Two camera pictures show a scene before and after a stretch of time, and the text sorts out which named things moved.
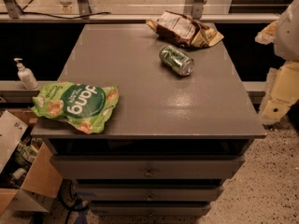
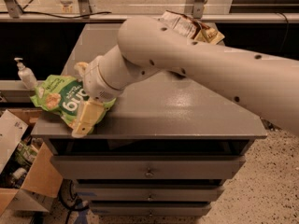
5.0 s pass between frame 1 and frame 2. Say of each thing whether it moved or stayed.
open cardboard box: stayed
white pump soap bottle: stayed
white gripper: moved
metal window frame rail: stayed
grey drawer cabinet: stayed
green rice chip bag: moved
